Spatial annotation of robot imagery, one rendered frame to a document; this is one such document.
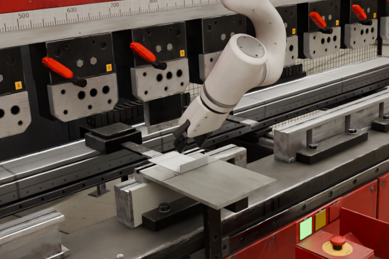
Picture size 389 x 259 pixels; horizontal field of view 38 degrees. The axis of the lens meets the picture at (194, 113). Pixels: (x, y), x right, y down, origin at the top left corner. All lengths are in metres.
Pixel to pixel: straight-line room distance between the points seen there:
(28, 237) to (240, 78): 0.54
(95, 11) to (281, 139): 0.75
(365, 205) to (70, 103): 1.05
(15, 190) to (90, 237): 0.25
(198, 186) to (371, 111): 0.93
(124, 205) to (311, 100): 1.04
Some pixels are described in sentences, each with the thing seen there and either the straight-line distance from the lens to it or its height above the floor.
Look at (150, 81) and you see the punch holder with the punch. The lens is 1.25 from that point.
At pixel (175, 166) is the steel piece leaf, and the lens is 1.34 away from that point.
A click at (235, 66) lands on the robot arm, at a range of 1.09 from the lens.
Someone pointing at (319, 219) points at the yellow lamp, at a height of 0.81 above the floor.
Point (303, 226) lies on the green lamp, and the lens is 1.44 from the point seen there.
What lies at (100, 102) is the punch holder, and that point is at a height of 1.20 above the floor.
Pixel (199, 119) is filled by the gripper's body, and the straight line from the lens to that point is 1.19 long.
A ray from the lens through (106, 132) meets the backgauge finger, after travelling 1.53.
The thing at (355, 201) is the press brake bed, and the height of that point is 0.73.
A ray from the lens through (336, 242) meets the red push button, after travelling 1.41.
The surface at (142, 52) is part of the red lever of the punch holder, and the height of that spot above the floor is 1.29.
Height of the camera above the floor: 1.49
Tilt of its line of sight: 16 degrees down
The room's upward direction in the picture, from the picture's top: 3 degrees counter-clockwise
